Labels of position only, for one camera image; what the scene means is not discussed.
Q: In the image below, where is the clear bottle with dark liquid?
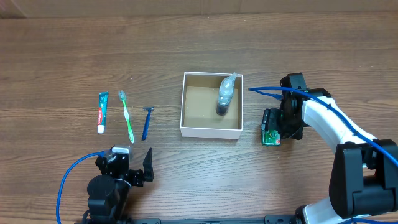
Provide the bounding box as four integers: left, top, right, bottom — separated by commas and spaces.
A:
216, 73, 238, 116

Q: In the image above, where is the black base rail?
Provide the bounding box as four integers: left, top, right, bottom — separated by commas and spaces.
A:
111, 215, 303, 224

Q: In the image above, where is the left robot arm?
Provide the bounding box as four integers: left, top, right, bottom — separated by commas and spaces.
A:
82, 145, 154, 224

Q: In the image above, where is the right blue cable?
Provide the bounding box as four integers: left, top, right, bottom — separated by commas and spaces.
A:
248, 86, 398, 224

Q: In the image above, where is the green white toothbrush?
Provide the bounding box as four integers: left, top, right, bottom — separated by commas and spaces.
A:
119, 90, 135, 144

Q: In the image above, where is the blue cable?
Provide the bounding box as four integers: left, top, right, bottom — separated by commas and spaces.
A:
55, 151, 106, 224
248, 86, 398, 224

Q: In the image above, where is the Colgate toothpaste tube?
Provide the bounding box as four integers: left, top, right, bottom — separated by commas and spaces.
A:
97, 91, 109, 134

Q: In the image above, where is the white cardboard box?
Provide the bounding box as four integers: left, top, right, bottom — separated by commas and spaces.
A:
180, 72, 243, 140

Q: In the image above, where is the blue disposable razor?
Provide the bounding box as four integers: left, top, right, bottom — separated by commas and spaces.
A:
141, 106, 154, 141

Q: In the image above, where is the green Dettol soap bar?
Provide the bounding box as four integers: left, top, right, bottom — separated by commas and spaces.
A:
262, 130, 281, 146

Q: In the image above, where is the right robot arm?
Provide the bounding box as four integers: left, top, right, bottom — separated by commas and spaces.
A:
261, 87, 397, 223

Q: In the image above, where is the left blue cable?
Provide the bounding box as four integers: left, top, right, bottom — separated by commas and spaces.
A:
55, 151, 106, 224

